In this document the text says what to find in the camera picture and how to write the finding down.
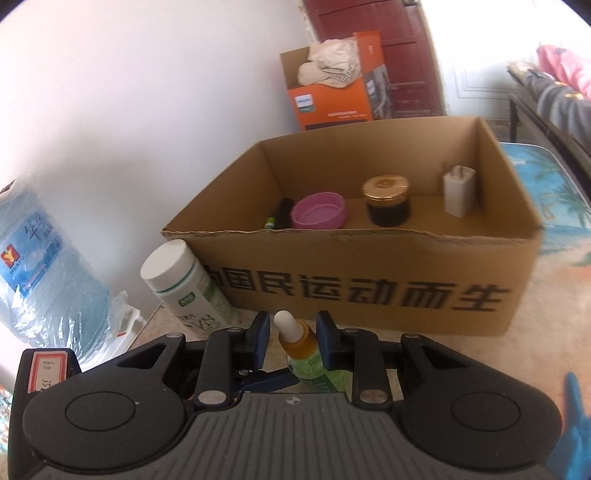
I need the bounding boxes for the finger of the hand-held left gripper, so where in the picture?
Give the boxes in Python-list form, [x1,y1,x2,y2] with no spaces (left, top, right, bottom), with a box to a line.
[233,368,298,395]

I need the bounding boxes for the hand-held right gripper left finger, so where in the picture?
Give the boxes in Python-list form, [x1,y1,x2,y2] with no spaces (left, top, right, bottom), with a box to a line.
[115,310,273,409]

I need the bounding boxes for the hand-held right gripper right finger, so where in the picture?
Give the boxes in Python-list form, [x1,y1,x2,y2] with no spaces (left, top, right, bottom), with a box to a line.
[315,310,472,407]

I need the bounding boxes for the green dropper bottle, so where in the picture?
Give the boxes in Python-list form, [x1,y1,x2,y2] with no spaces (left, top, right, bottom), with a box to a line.
[273,310,354,395]

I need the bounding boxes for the large brown cardboard box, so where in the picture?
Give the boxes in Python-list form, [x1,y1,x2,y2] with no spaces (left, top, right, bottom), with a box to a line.
[161,115,544,337]

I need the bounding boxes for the pink plastic bowl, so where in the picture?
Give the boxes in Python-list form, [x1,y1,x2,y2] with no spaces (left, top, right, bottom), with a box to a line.
[290,191,348,230]

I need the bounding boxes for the black tube with gold ring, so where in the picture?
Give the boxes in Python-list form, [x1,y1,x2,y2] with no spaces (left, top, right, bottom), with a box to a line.
[274,198,295,230]

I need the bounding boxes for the dark jar with gold lid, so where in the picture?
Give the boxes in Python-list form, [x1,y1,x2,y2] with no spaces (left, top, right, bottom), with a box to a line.
[361,174,413,228]

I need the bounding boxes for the white charger plug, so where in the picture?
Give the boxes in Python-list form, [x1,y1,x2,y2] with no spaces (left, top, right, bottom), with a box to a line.
[442,161,477,217]

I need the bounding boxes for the blue water jug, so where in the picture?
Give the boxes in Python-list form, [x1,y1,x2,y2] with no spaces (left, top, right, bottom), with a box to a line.
[0,179,114,358]

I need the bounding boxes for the white pill bottle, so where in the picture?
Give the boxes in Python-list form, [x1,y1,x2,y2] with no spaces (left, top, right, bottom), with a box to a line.
[140,240,241,340]

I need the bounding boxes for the orange cardboard box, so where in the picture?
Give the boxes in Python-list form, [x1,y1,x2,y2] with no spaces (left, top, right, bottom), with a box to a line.
[279,30,394,132]

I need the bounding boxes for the white crumpled cloth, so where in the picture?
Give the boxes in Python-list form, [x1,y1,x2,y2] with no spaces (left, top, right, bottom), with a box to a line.
[297,38,362,89]

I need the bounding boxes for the red wooden door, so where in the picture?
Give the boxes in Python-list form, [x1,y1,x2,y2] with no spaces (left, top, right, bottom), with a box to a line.
[302,0,446,118]

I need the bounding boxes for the white panelled door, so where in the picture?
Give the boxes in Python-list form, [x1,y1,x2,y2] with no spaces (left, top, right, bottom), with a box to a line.
[425,0,546,144]

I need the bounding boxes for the grey blanket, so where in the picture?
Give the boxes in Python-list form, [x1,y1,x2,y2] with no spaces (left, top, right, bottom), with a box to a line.
[505,60,591,144]

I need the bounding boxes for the pink quilt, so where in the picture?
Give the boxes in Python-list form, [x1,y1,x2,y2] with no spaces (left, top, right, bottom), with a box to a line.
[536,44,591,97]

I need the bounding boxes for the black bed frame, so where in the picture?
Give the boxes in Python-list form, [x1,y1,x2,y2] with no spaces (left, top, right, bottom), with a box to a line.
[507,90,591,162]

